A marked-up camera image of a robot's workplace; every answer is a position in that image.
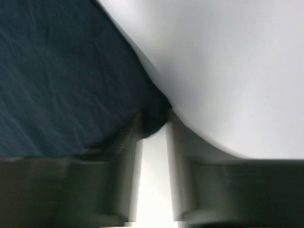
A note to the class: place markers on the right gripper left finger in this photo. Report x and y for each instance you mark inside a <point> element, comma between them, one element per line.
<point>92,190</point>

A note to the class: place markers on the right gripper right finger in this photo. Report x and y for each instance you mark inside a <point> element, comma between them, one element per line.
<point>213,189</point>

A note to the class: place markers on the navy tank top red trim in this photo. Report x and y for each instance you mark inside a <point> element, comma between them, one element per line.
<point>68,79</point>

